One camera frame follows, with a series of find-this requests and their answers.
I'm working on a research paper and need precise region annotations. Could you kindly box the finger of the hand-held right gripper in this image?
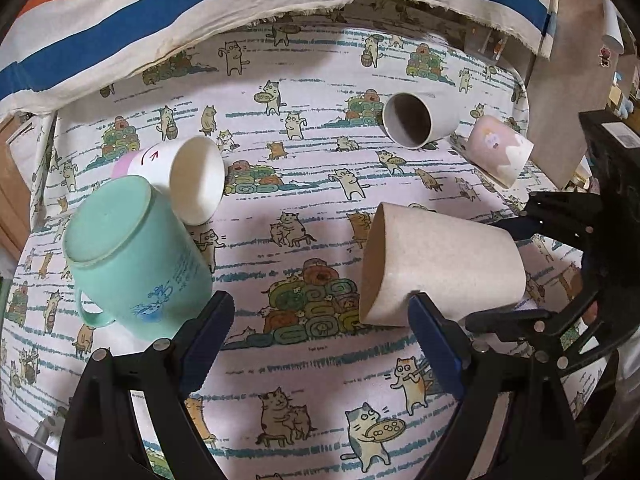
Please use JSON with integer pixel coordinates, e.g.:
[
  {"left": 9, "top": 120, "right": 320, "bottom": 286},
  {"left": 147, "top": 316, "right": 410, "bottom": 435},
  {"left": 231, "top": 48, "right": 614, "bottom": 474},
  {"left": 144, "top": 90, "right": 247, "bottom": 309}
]
[
  {"left": 464, "top": 287, "right": 601, "bottom": 348},
  {"left": 495, "top": 191, "right": 603, "bottom": 248}
]

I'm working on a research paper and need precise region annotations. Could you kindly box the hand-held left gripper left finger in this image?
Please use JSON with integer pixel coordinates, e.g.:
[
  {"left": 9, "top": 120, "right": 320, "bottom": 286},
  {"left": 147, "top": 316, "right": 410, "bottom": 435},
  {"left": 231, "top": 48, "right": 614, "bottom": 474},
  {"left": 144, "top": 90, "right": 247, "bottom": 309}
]
[{"left": 56, "top": 290, "right": 236, "bottom": 480}]

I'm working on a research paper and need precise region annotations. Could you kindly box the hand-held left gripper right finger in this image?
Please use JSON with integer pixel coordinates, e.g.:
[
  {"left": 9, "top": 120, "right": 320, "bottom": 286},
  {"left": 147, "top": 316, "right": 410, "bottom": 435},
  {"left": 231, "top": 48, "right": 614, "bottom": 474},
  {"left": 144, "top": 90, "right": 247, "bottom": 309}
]
[{"left": 407, "top": 292, "right": 586, "bottom": 480}]

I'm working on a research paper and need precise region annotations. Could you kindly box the beige speckled cup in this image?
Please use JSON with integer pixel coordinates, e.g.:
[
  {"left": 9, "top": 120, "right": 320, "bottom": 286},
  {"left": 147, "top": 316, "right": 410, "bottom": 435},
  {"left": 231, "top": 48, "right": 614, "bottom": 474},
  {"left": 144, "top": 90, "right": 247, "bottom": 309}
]
[{"left": 359, "top": 201, "right": 527, "bottom": 328}]

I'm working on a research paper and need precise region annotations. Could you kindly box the pink printed cup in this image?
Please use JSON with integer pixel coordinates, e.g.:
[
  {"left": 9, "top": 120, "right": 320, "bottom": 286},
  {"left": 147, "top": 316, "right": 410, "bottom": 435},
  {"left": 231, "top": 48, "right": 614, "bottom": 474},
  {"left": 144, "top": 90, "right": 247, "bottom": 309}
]
[{"left": 466, "top": 114, "right": 535, "bottom": 188}]

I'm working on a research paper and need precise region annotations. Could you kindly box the grey cup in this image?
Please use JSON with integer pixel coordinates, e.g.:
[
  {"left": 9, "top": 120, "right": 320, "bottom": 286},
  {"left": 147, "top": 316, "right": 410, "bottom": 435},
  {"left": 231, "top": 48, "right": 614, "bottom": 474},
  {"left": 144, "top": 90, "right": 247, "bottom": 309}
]
[{"left": 382, "top": 92, "right": 460, "bottom": 150}]

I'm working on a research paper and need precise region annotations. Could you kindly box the white and pink paper cup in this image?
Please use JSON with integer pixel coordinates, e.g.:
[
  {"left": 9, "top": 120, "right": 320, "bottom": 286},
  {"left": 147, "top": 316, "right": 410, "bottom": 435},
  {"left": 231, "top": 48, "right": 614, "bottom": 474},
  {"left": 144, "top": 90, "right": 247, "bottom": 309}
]
[{"left": 111, "top": 135, "right": 226, "bottom": 226}]

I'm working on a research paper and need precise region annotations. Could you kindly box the white background cup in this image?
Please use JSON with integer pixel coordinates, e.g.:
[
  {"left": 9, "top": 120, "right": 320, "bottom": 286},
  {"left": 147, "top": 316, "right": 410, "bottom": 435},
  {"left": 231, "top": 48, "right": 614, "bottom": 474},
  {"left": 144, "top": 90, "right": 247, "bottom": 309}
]
[{"left": 601, "top": 0, "right": 626, "bottom": 54}]

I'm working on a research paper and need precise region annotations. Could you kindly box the cat print tablecloth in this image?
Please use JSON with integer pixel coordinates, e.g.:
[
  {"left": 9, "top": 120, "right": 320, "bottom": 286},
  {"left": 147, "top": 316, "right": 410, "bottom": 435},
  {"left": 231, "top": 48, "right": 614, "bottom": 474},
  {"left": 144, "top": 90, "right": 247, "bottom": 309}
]
[{"left": 0, "top": 7, "right": 623, "bottom": 480}]

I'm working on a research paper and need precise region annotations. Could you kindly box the wooden cabinet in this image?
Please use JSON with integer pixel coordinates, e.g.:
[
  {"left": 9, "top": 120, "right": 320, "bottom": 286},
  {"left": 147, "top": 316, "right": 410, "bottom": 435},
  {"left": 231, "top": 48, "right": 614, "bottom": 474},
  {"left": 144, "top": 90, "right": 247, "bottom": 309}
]
[{"left": 0, "top": 115, "right": 42, "bottom": 263}]

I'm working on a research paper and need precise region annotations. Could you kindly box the blue orange striped cloth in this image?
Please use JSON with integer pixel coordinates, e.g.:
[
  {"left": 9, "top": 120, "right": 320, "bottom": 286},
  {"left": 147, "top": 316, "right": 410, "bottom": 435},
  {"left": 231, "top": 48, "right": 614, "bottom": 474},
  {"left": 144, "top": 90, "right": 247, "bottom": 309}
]
[{"left": 0, "top": 0, "right": 563, "bottom": 117}]

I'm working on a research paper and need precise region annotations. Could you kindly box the teal mug with handle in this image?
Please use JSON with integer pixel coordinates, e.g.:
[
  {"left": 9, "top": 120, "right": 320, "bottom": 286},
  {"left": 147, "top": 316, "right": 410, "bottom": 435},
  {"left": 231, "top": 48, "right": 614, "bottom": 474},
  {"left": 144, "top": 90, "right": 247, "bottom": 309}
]
[{"left": 62, "top": 175, "right": 215, "bottom": 339}]

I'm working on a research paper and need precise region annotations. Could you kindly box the metal frame leg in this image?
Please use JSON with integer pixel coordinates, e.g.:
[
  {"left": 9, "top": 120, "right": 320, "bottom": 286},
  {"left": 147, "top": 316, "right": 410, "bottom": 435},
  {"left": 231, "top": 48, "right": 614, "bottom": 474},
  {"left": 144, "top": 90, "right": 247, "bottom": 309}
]
[{"left": 22, "top": 412, "right": 68, "bottom": 466}]

